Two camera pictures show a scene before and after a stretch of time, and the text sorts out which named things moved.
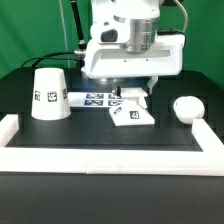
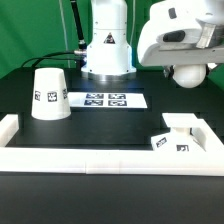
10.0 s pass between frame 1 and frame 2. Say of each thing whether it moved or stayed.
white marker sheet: stayed
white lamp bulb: moved
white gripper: moved
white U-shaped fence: stayed
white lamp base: moved
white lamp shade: stayed
